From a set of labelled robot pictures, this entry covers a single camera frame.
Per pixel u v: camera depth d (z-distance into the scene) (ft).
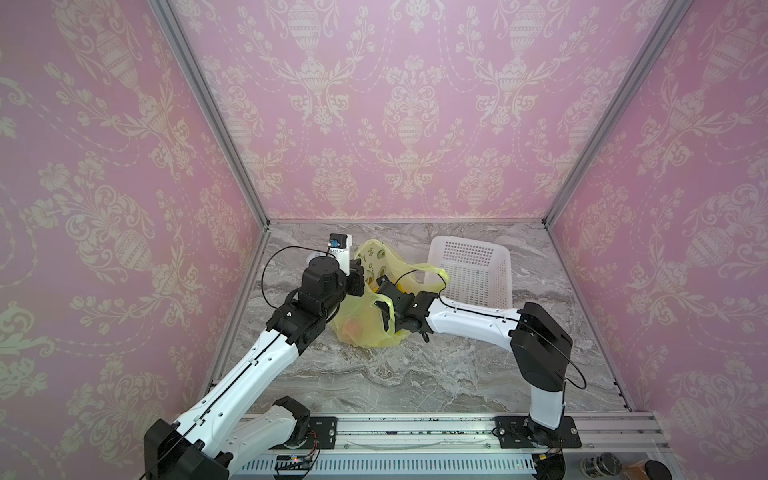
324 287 1.75
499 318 1.68
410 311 2.07
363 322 2.57
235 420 1.40
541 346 1.53
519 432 2.40
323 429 2.45
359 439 2.43
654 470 2.01
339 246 2.03
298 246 3.66
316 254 1.94
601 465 2.04
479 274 3.46
